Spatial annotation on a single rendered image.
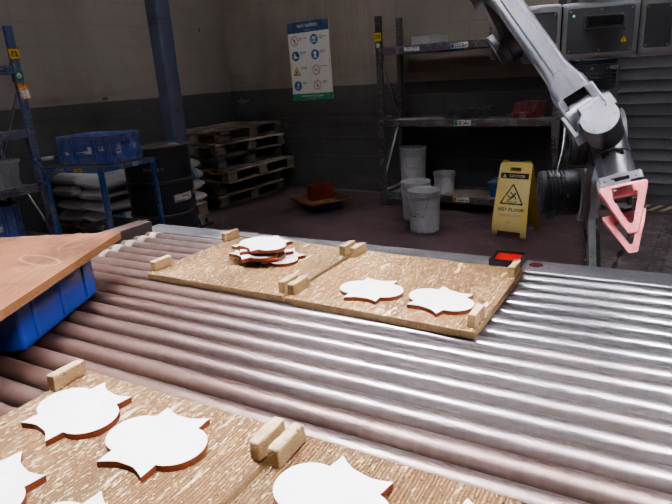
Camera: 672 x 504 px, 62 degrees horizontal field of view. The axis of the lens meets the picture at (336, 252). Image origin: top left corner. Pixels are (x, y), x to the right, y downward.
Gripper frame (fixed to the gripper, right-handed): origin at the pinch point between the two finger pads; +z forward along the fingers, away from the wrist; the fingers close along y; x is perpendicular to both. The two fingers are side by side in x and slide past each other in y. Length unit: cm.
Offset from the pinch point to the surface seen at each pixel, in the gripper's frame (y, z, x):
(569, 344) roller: -7.6, 14.1, -12.6
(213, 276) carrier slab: -6, -11, -88
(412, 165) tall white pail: -404, -258, -154
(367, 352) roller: 5.4, 13.6, -44.3
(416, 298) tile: -7.9, 1.6, -38.8
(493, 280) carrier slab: -22.8, -3.9, -26.0
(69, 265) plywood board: 23, -8, -102
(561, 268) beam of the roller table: -39.2, -9.0, -13.0
